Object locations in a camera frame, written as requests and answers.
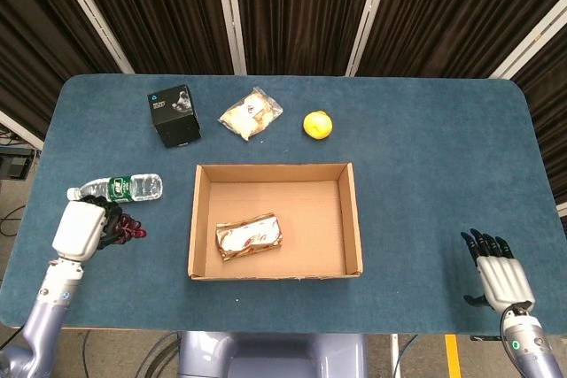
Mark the grey floor cable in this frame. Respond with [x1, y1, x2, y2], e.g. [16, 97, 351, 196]
[135, 333, 181, 378]

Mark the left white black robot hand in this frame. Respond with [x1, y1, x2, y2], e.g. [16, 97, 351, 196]
[51, 194, 132, 263]

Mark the black cube product box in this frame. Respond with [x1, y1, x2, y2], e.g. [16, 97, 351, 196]
[146, 84, 202, 149]

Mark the dark brown curtain panel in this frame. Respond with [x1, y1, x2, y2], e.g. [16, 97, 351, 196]
[513, 19, 567, 206]
[61, 0, 236, 74]
[356, 0, 567, 78]
[0, 0, 123, 140]
[232, 0, 382, 76]

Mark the black electronic device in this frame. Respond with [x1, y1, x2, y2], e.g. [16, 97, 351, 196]
[0, 147, 39, 181]

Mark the lavender robot torso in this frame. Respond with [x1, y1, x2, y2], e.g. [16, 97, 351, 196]
[176, 331, 369, 378]

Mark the yellow floor tape strip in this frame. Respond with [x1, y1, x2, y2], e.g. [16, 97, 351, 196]
[444, 334, 462, 378]

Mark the clear green-label water bottle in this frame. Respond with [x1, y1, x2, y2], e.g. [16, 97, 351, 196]
[66, 173, 165, 204]

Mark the yellow round fruit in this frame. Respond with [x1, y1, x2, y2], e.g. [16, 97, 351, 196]
[302, 111, 334, 140]

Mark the black floor cable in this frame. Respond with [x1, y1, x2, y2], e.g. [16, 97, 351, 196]
[392, 333, 420, 378]

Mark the white partition frame post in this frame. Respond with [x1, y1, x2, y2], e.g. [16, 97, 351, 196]
[212, 0, 248, 76]
[47, 0, 135, 74]
[489, 0, 567, 81]
[0, 110, 45, 151]
[344, 0, 396, 77]

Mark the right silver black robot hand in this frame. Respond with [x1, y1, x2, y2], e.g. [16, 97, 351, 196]
[460, 228, 536, 312]

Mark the clear bag of pastries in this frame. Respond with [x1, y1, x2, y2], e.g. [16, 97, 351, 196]
[217, 87, 284, 143]

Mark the bunch of red grapes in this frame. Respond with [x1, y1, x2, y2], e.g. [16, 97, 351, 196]
[113, 213, 148, 246]

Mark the gold red snack packet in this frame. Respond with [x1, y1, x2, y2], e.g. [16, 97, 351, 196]
[215, 212, 284, 263]

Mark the blue felt table cover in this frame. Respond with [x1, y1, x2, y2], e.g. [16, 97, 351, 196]
[0, 74, 567, 335]

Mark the open brown cardboard box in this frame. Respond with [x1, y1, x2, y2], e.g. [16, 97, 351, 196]
[187, 162, 364, 281]

